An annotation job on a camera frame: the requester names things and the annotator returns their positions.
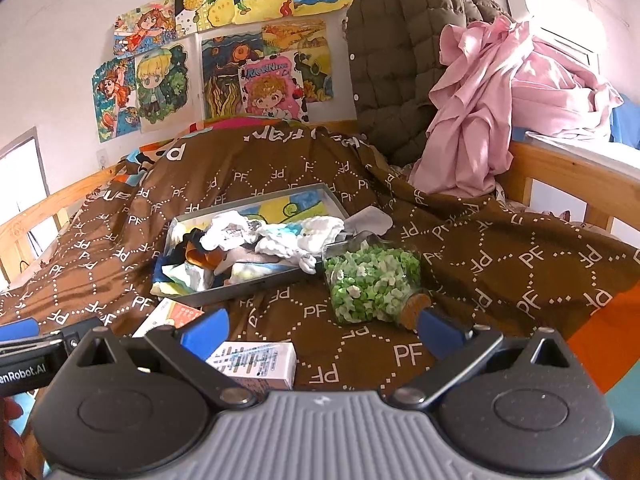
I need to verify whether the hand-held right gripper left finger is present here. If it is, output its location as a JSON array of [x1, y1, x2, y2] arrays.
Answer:
[[65, 308, 257, 411]]

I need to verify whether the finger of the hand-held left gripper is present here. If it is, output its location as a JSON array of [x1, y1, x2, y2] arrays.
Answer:
[[0, 317, 104, 357]]

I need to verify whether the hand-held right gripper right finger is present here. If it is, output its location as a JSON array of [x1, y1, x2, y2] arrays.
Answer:
[[389, 307, 577, 409]]

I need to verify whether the white cloth with coloured stripes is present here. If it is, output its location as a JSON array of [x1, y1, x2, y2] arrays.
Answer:
[[159, 260, 283, 295]]

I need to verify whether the blue and black sock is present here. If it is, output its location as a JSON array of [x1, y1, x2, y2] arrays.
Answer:
[[152, 254, 177, 283]]

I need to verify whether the orange sock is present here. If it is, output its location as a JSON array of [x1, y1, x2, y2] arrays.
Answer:
[[182, 230, 224, 269]]

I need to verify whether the white striped sock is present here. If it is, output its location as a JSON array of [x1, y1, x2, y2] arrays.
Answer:
[[254, 215, 347, 275]]

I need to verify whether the shallow grey box with drawing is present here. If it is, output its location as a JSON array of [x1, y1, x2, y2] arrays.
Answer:
[[150, 183, 351, 307]]

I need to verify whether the person's left hand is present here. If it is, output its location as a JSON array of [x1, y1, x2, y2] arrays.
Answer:
[[0, 396, 33, 480]]

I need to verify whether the orange and white carton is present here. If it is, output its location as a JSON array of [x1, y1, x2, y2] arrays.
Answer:
[[132, 297, 207, 339]]

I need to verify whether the white medicine carton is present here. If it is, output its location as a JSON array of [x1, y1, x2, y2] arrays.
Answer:
[[205, 341, 297, 391]]

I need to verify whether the glass jar of green paper stars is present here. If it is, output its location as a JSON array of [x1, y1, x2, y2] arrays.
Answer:
[[322, 241, 432, 333]]

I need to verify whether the brown printed blanket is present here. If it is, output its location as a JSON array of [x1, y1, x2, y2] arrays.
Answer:
[[0, 115, 640, 441]]

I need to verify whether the window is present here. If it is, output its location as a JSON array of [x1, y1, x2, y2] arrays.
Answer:
[[0, 127, 51, 281]]

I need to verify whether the pink clothes heap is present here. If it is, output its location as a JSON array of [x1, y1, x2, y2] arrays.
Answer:
[[407, 15, 625, 196]]

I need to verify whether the white mattress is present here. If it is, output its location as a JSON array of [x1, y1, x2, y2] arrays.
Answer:
[[525, 130, 640, 181]]

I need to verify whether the blue cloth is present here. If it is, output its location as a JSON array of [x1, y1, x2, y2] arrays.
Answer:
[[610, 105, 640, 149]]

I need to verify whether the olive quilted jacket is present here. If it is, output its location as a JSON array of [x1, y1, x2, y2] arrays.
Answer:
[[345, 0, 511, 168]]

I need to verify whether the white air conditioner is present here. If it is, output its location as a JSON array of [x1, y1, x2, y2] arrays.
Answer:
[[504, 0, 608, 68]]

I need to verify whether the group of wall drawings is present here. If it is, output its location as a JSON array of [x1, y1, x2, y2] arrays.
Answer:
[[91, 0, 391, 143]]

